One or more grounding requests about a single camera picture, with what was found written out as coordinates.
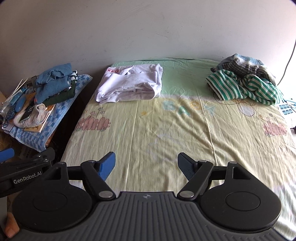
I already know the white t-shirt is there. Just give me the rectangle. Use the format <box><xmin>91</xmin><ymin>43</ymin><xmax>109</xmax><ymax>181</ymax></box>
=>
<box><xmin>94</xmin><ymin>63</ymin><xmax>163</xmax><ymax>104</ymax></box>

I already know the person's hand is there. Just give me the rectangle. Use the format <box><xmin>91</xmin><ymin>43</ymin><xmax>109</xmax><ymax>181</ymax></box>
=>
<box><xmin>4</xmin><ymin>212</ymin><xmax>20</xmax><ymax>238</ymax></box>

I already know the blue checkered towel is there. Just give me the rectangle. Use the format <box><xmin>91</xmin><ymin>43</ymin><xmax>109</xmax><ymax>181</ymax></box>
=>
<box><xmin>6</xmin><ymin>74</ymin><xmax>92</xmax><ymax>152</ymax></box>

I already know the yellow book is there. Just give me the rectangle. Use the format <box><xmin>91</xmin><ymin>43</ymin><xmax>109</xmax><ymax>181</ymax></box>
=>
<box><xmin>24</xmin><ymin>103</ymin><xmax>55</xmax><ymax>133</ymax></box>

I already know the green yellow cartoon bedsheet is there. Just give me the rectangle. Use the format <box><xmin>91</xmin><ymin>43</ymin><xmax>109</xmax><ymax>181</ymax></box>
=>
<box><xmin>62</xmin><ymin>59</ymin><xmax>295</xmax><ymax>240</ymax></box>

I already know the white small garment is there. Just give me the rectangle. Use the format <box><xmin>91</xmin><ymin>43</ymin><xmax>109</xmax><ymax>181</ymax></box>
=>
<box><xmin>13</xmin><ymin>103</ymin><xmax>50</xmax><ymax>128</ymax></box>

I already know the dark green folded garment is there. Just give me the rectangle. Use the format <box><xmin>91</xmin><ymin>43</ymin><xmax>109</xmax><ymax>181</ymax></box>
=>
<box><xmin>43</xmin><ymin>80</ymin><xmax>77</xmax><ymax>106</ymax></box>

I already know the green white striped garment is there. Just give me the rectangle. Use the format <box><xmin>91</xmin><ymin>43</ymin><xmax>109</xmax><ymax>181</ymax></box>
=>
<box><xmin>206</xmin><ymin>69</ymin><xmax>283</xmax><ymax>105</ymax></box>

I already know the blue folded cloth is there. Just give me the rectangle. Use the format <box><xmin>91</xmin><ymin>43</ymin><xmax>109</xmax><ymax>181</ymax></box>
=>
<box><xmin>35</xmin><ymin>63</ymin><xmax>73</xmax><ymax>104</ymax></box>

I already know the blue grey striped garment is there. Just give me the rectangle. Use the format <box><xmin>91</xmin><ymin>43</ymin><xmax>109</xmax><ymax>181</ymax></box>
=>
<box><xmin>210</xmin><ymin>53</ymin><xmax>276</xmax><ymax>86</ymax></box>

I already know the grey hanging cable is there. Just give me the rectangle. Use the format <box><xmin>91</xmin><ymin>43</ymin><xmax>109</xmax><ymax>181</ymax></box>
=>
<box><xmin>276</xmin><ymin>39</ymin><xmax>296</xmax><ymax>87</ymax></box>

